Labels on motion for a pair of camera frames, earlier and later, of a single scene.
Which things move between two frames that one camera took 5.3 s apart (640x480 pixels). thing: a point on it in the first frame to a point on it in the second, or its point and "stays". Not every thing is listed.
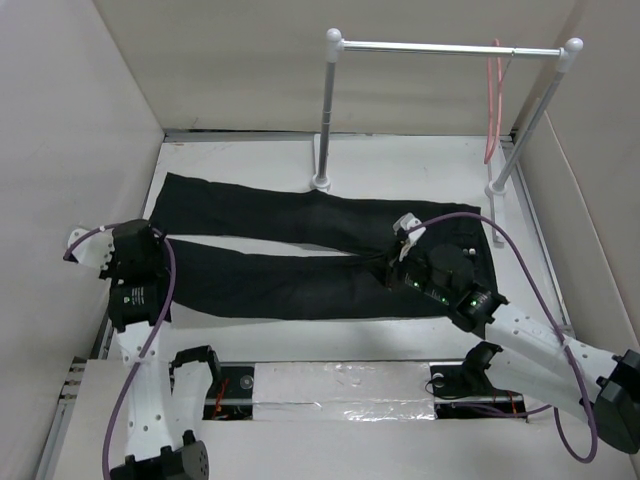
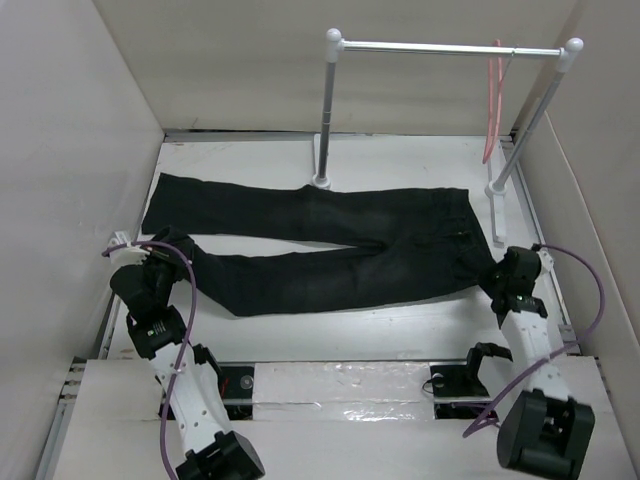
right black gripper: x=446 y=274 to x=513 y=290
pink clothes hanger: x=489 y=154 stays
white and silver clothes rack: x=335 y=46 stays
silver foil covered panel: x=338 y=391 stays
